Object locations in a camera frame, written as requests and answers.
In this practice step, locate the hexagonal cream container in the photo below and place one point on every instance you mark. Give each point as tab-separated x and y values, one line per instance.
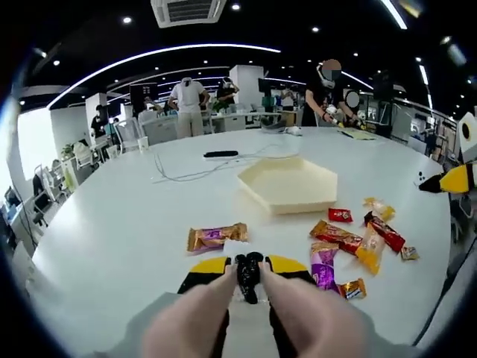
287	186

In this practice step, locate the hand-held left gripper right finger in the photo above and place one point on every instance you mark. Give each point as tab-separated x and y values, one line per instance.
288	265

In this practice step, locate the potted green plant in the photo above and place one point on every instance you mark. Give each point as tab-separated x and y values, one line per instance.
220	106

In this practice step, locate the black display with white marks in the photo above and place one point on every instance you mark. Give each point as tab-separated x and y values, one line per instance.
143	92

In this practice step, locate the grey headset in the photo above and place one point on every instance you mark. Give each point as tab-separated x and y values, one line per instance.
271	125

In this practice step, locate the small gold candy packet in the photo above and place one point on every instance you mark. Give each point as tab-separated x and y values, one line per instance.
352	289
410	253

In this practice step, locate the ceiling light strip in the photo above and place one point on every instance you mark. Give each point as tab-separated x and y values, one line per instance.
223	45
395	15

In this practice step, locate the white office desk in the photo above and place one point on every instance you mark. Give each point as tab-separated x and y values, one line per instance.
242	118

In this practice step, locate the orange red snack packet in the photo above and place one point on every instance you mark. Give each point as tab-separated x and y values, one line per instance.
335	236

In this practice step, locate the yellow clear snack packet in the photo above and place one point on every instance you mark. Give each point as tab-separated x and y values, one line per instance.
378	207

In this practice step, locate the black food clear packet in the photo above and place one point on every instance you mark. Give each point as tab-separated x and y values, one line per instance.
247	276

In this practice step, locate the pale pink food tongs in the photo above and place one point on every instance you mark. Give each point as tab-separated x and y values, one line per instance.
194	320

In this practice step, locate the yellow cloth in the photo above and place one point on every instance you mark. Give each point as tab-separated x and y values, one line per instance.
359	133

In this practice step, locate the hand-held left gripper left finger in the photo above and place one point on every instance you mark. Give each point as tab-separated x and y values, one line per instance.
208	265

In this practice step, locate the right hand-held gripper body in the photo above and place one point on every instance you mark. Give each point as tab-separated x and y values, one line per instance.
469	134

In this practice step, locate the ceiling air conditioner vent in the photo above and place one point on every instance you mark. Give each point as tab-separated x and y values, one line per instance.
186	11

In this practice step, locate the gold snack packet purple label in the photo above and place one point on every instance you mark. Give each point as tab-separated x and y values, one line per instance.
218	238

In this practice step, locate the small red snack packet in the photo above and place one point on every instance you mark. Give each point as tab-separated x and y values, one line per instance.
340	215

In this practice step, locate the white office chair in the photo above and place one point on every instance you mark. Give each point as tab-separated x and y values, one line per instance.
160	130
128	132

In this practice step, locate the black screen on tripod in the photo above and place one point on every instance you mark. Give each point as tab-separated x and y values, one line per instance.
384	85

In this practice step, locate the black power bank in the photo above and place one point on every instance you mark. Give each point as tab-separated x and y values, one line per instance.
220	153

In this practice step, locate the purple and gold snack packet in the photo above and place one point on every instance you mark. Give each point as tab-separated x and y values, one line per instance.
324	270

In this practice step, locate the white paper cup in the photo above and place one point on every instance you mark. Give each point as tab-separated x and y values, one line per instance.
143	143

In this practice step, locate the dark red snack bar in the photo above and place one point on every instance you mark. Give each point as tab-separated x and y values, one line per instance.
385	235

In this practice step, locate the yellow packet with white bun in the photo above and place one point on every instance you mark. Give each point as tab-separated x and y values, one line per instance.
369	253

